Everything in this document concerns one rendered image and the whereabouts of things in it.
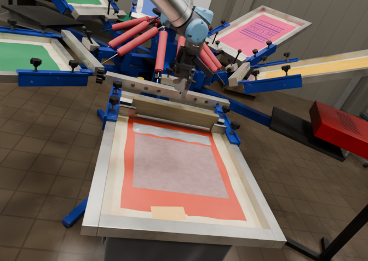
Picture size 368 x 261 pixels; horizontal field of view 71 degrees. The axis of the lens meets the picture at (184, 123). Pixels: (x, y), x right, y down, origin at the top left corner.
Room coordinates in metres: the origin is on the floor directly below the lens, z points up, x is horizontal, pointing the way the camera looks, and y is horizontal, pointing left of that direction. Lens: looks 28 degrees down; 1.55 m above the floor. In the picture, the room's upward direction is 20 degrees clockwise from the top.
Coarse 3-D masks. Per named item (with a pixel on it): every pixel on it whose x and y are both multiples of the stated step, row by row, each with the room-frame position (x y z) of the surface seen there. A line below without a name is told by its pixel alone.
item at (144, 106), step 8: (136, 104) 0.98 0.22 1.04; (144, 104) 0.99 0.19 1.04; (152, 104) 1.00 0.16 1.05; (160, 104) 1.01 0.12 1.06; (168, 104) 1.04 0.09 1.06; (136, 112) 0.98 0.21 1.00; (144, 112) 0.99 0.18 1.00; (152, 112) 1.00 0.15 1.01; (160, 112) 1.01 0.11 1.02; (168, 112) 1.02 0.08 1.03; (176, 112) 1.03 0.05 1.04; (184, 112) 1.04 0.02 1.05; (192, 112) 1.06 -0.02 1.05; (200, 112) 1.07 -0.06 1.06; (208, 112) 1.10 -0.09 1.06; (176, 120) 1.04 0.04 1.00; (184, 120) 1.05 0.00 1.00; (192, 120) 1.06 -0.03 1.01; (200, 120) 1.07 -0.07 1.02; (208, 120) 1.08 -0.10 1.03; (216, 120) 1.09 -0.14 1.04
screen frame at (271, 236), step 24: (144, 96) 1.17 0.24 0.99; (96, 168) 0.58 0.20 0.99; (240, 168) 0.86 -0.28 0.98; (96, 192) 0.50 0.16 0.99; (96, 216) 0.43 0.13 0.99; (120, 216) 0.45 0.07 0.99; (264, 216) 0.64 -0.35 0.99; (168, 240) 0.46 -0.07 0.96; (192, 240) 0.48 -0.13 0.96; (216, 240) 0.50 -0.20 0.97; (240, 240) 0.52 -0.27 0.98; (264, 240) 0.54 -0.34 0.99
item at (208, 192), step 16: (176, 128) 1.04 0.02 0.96; (176, 144) 0.91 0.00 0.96; (192, 144) 0.95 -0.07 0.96; (192, 160) 0.84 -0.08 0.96; (208, 160) 0.88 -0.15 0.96; (192, 176) 0.75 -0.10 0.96; (208, 176) 0.78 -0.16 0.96; (224, 176) 0.81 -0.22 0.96; (192, 192) 0.67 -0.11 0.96; (208, 192) 0.69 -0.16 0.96; (224, 192) 0.72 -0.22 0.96; (192, 208) 0.60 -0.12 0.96; (208, 208) 0.62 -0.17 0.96; (224, 208) 0.64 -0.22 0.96; (240, 208) 0.67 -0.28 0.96
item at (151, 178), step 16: (128, 128) 0.90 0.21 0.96; (128, 144) 0.80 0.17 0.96; (144, 144) 0.83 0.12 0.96; (160, 144) 0.87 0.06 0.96; (128, 160) 0.71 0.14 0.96; (144, 160) 0.74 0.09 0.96; (160, 160) 0.77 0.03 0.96; (176, 160) 0.80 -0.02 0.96; (128, 176) 0.63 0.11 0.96; (144, 176) 0.66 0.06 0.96; (160, 176) 0.69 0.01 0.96; (176, 176) 0.72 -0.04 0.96; (128, 192) 0.57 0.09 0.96; (144, 192) 0.59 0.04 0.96; (160, 192) 0.62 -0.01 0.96; (176, 192) 0.64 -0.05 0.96; (128, 208) 0.51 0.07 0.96; (144, 208) 0.53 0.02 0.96
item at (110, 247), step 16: (112, 240) 0.50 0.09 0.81; (128, 240) 0.52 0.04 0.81; (144, 240) 0.53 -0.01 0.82; (160, 240) 0.55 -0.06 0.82; (112, 256) 0.51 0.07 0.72; (128, 256) 0.53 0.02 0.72; (144, 256) 0.54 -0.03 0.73; (160, 256) 0.56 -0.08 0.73; (176, 256) 0.57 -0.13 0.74; (192, 256) 0.60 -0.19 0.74; (208, 256) 0.61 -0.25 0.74; (224, 256) 0.63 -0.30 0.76
